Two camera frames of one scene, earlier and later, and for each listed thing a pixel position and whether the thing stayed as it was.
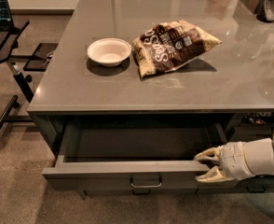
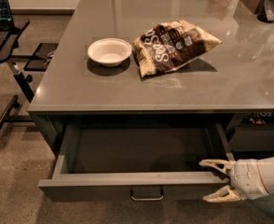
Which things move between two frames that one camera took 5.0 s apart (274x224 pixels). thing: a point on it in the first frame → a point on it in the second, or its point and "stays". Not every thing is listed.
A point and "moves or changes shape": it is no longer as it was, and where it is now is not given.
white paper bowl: (108, 51) stays
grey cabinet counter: (243, 76) stays
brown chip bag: (165, 47) stays
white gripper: (232, 161) → (245, 178)
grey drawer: (151, 155) moves or changes shape
